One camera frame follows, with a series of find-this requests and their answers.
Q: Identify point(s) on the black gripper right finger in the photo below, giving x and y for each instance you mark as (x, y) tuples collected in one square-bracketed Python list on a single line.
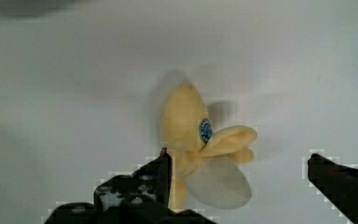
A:
[(338, 183)]

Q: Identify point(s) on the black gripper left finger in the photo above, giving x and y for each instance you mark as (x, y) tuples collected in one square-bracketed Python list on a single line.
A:
[(139, 198)]

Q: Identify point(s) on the peeled yellow toy banana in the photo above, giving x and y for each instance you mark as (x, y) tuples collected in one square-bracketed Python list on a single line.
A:
[(205, 162)]

